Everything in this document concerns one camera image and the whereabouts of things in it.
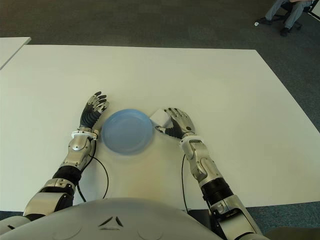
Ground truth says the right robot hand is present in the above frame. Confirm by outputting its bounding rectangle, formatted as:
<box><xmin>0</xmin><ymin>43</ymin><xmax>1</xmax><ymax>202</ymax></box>
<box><xmin>154</xmin><ymin>107</ymin><xmax>196</xmax><ymax>140</ymax></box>

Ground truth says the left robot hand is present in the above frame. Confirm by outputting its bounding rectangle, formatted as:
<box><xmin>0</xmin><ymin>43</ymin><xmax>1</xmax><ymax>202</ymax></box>
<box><xmin>79</xmin><ymin>91</ymin><xmax>110</xmax><ymax>130</ymax></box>

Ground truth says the white charger block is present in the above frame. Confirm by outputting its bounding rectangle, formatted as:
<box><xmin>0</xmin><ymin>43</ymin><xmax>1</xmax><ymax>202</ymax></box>
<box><xmin>149</xmin><ymin>108</ymin><xmax>173</xmax><ymax>129</ymax></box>

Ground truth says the blue plastic plate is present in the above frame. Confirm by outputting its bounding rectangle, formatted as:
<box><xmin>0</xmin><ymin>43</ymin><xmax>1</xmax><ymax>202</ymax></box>
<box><xmin>101</xmin><ymin>107</ymin><xmax>155</xmax><ymax>156</ymax></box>

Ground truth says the white side table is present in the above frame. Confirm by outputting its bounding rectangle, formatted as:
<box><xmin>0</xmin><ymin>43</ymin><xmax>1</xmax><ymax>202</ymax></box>
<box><xmin>0</xmin><ymin>36</ymin><xmax>32</xmax><ymax>71</ymax></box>

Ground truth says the grey robot torso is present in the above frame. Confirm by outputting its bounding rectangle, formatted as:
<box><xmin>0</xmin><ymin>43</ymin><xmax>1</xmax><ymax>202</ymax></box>
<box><xmin>0</xmin><ymin>197</ymin><xmax>222</xmax><ymax>240</ymax></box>

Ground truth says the black office chair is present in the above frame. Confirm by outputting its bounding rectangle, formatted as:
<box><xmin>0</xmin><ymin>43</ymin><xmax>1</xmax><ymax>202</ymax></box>
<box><xmin>271</xmin><ymin>1</ymin><xmax>320</xmax><ymax>30</ymax></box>

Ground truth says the seated person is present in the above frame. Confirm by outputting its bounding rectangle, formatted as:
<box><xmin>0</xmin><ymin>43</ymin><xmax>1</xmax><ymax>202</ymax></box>
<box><xmin>257</xmin><ymin>0</ymin><xmax>313</xmax><ymax>37</ymax></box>

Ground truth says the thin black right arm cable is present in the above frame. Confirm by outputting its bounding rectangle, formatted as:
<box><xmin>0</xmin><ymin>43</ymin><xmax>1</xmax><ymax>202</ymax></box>
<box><xmin>181</xmin><ymin>154</ymin><xmax>190</xmax><ymax>212</ymax></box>

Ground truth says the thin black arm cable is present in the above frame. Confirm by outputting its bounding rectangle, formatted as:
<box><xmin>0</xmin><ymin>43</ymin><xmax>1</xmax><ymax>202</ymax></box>
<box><xmin>181</xmin><ymin>154</ymin><xmax>190</xmax><ymax>212</ymax></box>
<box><xmin>88</xmin><ymin>154</ymin><xmax>110</xmax><ymax>200</ymax></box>

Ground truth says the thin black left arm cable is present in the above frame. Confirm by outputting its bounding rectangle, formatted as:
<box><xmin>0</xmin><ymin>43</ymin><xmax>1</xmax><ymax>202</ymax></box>
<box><xmin>88</xmin><ymin>154</ymin><xmax>110</xmax><ymax>200</ymax></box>

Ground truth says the thick dark left arm cable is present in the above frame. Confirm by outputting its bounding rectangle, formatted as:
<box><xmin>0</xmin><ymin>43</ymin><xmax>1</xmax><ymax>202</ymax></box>
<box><xmin>76</xmin><ymin>182</ymin><xmax>88</xmax><ymax>203</ymax></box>

